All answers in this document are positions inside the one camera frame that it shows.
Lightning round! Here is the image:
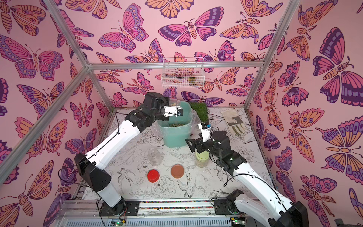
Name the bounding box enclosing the right beige work glove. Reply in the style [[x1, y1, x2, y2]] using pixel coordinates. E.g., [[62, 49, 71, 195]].
[[221, 108, 247, 136]]

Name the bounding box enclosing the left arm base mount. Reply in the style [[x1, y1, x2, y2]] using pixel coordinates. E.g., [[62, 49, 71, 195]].
[[100, 200, 140, 217]]

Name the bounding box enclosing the red jar lid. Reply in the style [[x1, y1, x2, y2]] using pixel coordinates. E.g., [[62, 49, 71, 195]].
[[147, 169, 160, 183]]

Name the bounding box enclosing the teal plastic trash bin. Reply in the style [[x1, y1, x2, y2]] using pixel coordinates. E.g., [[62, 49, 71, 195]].
[[157, 102, 194, 148]]

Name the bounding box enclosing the pile of dumped peanuts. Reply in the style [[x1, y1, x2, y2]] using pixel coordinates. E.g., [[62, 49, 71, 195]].
[[169, 123, 185, 127]]

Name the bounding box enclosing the clear plastic bin liner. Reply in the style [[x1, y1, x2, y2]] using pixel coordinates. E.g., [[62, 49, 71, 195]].
[[151, 106, 201, 137]]

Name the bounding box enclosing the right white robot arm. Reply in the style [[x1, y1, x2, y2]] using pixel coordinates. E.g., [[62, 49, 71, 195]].
[[186, 131, 309, 227]]

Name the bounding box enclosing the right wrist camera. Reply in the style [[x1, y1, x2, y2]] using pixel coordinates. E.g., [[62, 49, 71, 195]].
[[198, 121, 211, 142]]

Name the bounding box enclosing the green artificial grass mat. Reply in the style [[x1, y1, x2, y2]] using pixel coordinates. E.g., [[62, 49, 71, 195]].
[[190, 102, 209, 123]]

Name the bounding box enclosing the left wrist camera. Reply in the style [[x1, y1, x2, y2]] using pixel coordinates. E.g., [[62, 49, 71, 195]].
[[164, 107, 184, 117]]

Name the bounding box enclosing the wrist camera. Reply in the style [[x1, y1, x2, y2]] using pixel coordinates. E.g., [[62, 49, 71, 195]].
[[164, 107, 184, 117], [198, 121, 211, 142]]

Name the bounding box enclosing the brown-lid peanut jar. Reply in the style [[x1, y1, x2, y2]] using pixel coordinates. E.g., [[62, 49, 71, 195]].
[[168, 98, 181, 107]]

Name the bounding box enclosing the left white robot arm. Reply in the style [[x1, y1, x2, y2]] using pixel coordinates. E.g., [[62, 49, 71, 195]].
[[75, 92, 183, 213]]

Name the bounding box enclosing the brown jar lid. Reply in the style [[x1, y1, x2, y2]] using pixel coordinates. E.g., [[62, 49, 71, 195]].
[[171, 164, 185, 179]]

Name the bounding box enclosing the aluminium front rail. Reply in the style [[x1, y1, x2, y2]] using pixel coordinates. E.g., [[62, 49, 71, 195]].
[[60, 197, 293, 219]]

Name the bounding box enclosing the white wire basket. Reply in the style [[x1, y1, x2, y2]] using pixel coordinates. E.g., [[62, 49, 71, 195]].
[[160, 57, 205, 89]]

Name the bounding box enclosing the green-lid peanut jar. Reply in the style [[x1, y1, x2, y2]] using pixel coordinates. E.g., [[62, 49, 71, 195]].
[[195, 151, 209, 168]]

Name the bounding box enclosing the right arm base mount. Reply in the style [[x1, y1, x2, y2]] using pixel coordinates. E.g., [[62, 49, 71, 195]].
[[209, 189, 245, 215]]

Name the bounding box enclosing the clear jar of peanuts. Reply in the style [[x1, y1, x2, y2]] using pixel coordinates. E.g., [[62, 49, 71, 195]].
[[147, 148, 163, 166]]

